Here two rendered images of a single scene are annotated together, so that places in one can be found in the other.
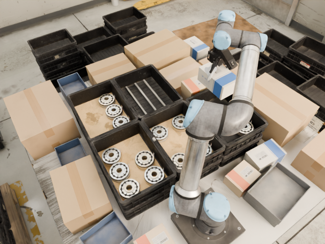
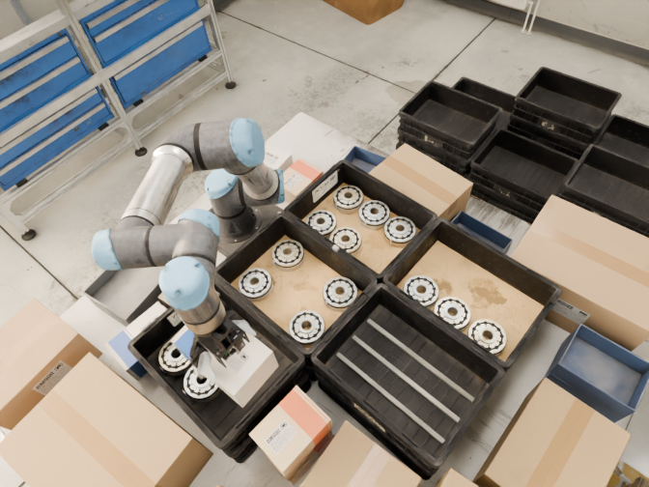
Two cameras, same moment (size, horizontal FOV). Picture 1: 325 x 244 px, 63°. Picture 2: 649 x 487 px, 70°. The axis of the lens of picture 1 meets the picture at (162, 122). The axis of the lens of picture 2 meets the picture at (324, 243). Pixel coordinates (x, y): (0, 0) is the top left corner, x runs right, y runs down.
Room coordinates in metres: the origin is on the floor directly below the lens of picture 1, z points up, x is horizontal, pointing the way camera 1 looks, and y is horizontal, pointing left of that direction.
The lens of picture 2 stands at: (1.55, -0.16, 2.08)
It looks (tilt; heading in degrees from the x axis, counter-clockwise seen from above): 55 degrees down; 167
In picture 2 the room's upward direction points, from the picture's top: 6 degrees counter-clockwise
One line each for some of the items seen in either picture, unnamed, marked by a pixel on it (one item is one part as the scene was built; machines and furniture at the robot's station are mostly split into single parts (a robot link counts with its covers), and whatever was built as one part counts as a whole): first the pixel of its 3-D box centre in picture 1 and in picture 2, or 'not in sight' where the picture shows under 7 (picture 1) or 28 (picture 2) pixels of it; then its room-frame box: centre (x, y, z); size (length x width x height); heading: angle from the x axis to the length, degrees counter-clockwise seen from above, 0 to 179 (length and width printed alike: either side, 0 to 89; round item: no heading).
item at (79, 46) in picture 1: (95, 51); not in sight; (2.45, 0.73, 0.31); 0.40 x 0.30 x 0.34; 123
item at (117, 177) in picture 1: (119, 171); (374, 212); (0.66, 0.23, 0.86); 0.10 x 0.10 x 0.01
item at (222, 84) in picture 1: (218, 79); (225, 353); (1.09, -0.31, 1.09); 0.20 x 0.12 x 0.09; 33
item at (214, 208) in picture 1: (214, 208); (226, 190); (0.44, -0.22, 0.91); 0.13 x 0.12 x 0.14; 74
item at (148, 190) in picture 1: (131, 158); (359, 214); (0.70, 0.16, 0.92); 0.40 x 0.30 x 0.02; 30
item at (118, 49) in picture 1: (110, 66); not in sight; (2.12, 0.51, 0.37); 0.40 x 0.30 x 0.45; 123
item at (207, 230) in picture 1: (211, 216); (233, 214); (0.44, -0.23, 0.80); 0.15 x 0.15 x 0.10
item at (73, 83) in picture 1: (73, 87); (601, 369); (1.35, 0.61, 0.81); 0.20 x 0.15 x 0.07; 32
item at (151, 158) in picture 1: (144, 158); (345, 240); (0.73, 0.10, 0.86); 0.10 x 0.10 x 0.01
